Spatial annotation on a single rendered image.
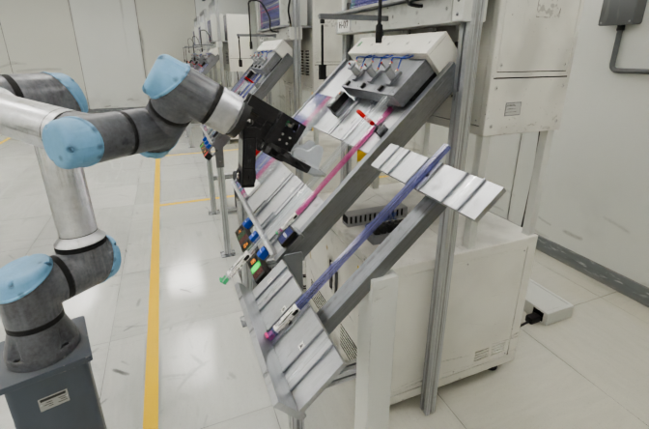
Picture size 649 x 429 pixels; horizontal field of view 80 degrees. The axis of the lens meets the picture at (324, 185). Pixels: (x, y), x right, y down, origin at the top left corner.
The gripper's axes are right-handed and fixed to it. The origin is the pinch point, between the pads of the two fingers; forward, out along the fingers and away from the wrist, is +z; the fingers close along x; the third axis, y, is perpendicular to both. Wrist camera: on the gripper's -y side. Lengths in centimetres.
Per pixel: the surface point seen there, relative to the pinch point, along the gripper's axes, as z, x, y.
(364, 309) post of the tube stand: 19.8, -11.1, -19.4
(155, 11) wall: -81, 898, 76
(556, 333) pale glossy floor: 162, 26, -15
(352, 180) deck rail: 18.4, 16.7, 1.9
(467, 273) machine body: 77, 17, -7
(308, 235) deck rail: 15.2, 16.7, -16.6
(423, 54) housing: 19.8, 20.4, 40.2
